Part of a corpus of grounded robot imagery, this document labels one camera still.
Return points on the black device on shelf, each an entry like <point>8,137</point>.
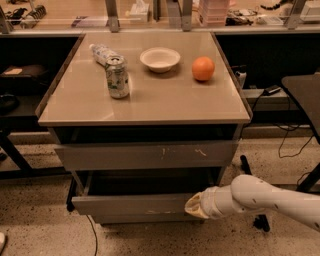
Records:
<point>271,90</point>

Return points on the dark side table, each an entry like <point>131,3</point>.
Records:
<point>304,90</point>

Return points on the clear plastic water bottle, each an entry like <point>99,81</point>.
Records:
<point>101,53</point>

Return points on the pink stacked trays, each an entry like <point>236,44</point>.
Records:
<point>213,12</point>

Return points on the orange fruit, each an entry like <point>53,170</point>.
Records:
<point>203,68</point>

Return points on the green white soda can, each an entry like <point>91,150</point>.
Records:
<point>117,77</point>

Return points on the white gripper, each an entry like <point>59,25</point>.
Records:
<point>209,202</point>

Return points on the white paper bowl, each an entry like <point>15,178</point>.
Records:
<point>160,59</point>

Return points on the grey drawer cabinet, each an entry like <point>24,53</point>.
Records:
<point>161,107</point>

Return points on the white tissue box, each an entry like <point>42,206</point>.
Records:
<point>139,11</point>

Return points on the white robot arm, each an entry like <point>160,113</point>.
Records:
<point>247,194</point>

